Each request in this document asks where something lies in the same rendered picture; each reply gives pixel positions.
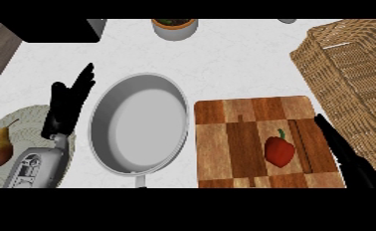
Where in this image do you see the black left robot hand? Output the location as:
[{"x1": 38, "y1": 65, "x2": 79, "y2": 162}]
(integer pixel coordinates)
[{"x1": 39, "y1": 62, "x2": 97, "y2": 140}]

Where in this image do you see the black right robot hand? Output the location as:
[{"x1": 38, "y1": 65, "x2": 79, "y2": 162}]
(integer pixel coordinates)
[{"x1": 312, "y1": 113, "x2": 376, "y2": 189}]

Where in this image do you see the red bell pepper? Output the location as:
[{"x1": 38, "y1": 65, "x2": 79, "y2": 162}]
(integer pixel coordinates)
[{"x1": 262, "y1": 127, "x2": 296, "y2": 169}]

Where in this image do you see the wicker basket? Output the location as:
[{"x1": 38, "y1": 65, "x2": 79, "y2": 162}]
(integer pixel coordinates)
[{"x1": 287, "y1": 19, "x2": 376, "y2": 170}]

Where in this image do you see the wooden cutting board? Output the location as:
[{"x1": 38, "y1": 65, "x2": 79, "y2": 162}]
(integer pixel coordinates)
[{"x1": 191, "y1": 95, "x2": 346, "y2": 189}]

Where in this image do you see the pale round placemat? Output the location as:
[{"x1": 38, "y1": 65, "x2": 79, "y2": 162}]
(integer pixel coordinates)
[{"x1": 0, "y1": 104, "x2": 78, "y2": 189}]

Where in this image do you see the brown pear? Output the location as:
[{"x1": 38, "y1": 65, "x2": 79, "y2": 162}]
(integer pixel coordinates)
[{"x1": 0, "y1": 118, "x2": 20, "y2": 167}]

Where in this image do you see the grey frying pan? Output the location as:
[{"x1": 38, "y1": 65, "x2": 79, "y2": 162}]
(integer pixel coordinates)
[{"x1": 87, "y1": 72, "x2": 190, "y2": 189}]

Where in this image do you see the brown wooden panel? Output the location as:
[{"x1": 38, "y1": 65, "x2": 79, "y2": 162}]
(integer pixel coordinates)
[{"x1": 0, "y1": 22, "x2": 23, "y2": 75}]

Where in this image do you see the black appliance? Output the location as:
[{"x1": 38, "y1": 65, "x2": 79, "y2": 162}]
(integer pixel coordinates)
[{"x1": 0, "y1": 19, "x2": 109, "y2": 45}]

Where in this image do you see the grey plant pot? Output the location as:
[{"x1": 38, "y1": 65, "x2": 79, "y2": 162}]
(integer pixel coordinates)
[{"x1": 150, "y1": 19, "x2": 199, "y2": 42}]

